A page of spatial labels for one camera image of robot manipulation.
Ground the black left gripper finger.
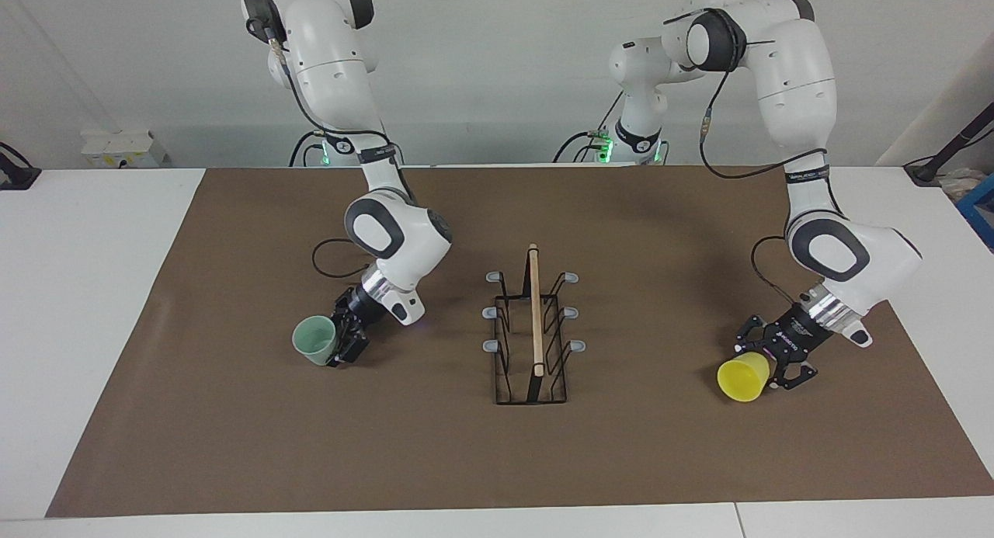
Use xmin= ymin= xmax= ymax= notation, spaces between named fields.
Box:
xmin=736 ymin=314 xmax=773 ymax=356
xmin=770 ymin=358 xmax=818 ymax=391

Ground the pale green plastic cup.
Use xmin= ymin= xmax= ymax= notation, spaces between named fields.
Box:
xmin=292 ymin=315 xmax=339 ymax=366

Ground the yellow plastic cup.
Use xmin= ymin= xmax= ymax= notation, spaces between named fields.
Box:
xmin=717 ymin=352 xmax=771 ymax=403

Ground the brown table mat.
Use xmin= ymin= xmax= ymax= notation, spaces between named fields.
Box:
xmin=45 ymin=165 xmax=994 ymax=519

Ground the blue box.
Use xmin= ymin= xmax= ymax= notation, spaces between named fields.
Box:
xmin=957 ymin=173 xmax=994 ymax=252

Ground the clear plastic bag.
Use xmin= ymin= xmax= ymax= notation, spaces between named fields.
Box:
xmin=936 ymin=168 xmax=994 ymax=205

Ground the black stand pole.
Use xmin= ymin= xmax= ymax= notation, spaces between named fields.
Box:
xmin=905 ymin=103 xmax=994 ymax=187

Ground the white power strip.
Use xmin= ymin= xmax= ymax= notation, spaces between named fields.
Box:
xmin=81 ymin=130 xmax=168 ymax=168

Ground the black table clamp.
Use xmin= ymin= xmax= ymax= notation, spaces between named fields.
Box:
xmin=0 ymin=142 xmax=41 ymax=191

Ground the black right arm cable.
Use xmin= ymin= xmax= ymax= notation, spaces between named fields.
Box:
xmin=247 ymin=18 xmax=389 ymax=280

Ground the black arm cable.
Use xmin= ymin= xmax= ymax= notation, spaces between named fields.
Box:
xmin=697 ymin=10 xmax=830 ymax=304
xmin=247 ymin=18 xmax=389 ymax=280

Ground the black base cable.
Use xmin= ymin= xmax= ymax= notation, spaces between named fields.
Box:
xmin=553 ymin=95 xmax=626 ymax=164
xmin=290 ymin=130 xmax=327 ymax=168

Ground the black wire cup rack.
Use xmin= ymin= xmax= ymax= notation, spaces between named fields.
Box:
xmin=482 ymin=243 xmax=587 ymax=406

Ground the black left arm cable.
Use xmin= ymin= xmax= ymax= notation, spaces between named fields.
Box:
xmin=697 ymin=10 xmax=830 ymax=304

